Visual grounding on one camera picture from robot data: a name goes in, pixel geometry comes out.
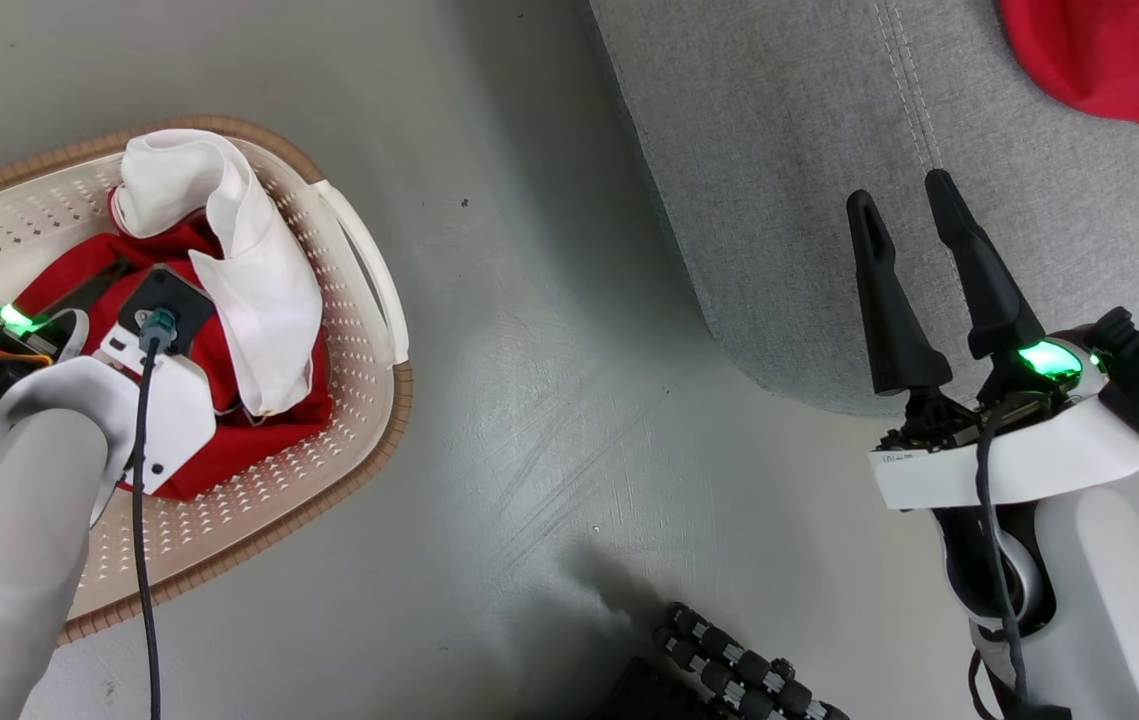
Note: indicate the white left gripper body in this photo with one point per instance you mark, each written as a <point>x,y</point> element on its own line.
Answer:
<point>169,410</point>

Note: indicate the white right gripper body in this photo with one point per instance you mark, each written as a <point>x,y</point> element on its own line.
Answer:
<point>1029,465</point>

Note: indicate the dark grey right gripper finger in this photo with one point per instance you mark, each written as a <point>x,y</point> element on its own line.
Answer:
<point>889,310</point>
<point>984,280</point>

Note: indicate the red and white garment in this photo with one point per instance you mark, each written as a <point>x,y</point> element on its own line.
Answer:
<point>264,440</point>

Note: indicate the red cloth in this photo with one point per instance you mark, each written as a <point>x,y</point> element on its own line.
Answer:
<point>1099,50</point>

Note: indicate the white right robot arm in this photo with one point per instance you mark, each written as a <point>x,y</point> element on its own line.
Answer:
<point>1129,600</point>

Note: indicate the black robot base omni wheel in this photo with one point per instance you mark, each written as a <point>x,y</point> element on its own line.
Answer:
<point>739,665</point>

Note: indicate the grey fabric sofa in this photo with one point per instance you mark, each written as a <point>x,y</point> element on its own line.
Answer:
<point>779,150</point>

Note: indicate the cream perforated laundry basket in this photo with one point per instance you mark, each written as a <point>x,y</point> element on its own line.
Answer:
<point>329,440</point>

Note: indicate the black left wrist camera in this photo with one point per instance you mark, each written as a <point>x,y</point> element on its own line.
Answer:
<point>179,300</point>

